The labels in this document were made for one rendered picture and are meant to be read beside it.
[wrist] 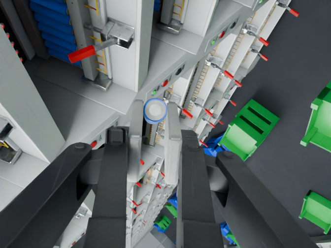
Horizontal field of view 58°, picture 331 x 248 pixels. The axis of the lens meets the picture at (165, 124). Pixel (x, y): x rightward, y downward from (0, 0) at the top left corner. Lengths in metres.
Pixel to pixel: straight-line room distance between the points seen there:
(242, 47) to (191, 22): 0.57
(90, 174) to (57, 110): 0.41
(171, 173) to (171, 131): 0.02
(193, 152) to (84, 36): 0.33
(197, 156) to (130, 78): 0.39
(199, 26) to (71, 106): 0.30
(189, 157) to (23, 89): 0.25
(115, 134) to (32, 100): 0.24
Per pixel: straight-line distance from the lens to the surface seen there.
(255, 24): 1.11
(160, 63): 0.61
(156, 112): 0.22
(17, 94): 0.36
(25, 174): 0.53
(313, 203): 2.37
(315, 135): 1.12
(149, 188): 1.93
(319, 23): 1.40
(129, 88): 0.57
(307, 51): 1.49
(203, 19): 0.63
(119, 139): 0.16
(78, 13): 0.43
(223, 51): 0.96
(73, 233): 1.21
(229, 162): 0.15
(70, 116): 0.56
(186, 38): 0.65
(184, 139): 0.18
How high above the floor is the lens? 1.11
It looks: 21 degrees down
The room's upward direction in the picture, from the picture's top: 133 degrees counter-clockwise
